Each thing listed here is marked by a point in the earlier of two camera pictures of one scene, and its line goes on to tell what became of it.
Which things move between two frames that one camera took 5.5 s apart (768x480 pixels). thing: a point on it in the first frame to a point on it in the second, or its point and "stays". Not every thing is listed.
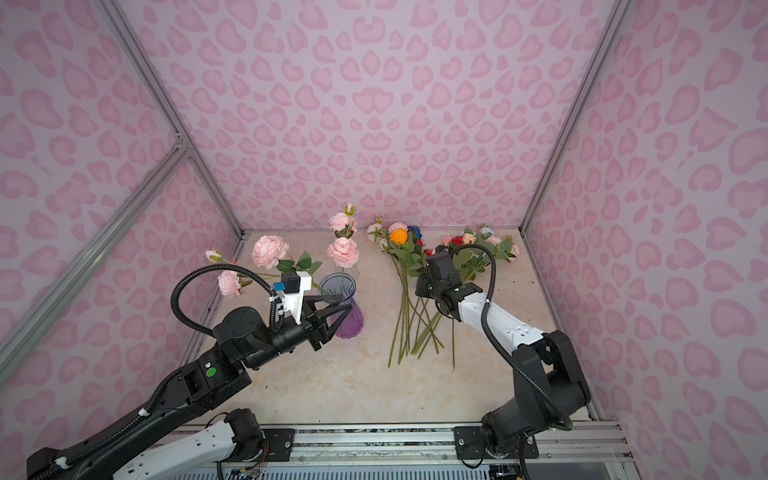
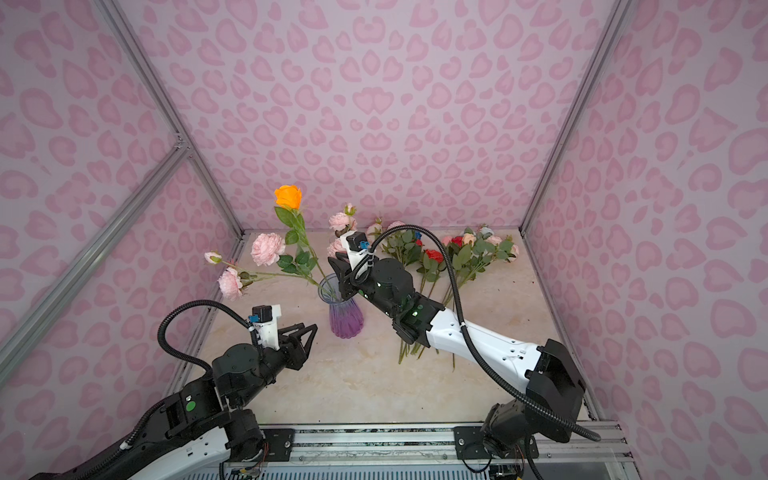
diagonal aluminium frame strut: x=37 y=317 stays
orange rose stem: x=399 y=237 to x=304 y=262
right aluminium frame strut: x=614 y=15 stays
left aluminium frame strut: x=165 y=105 stays
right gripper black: x=422 y=284 to x=348 y=279
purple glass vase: x=343 y=284 stays
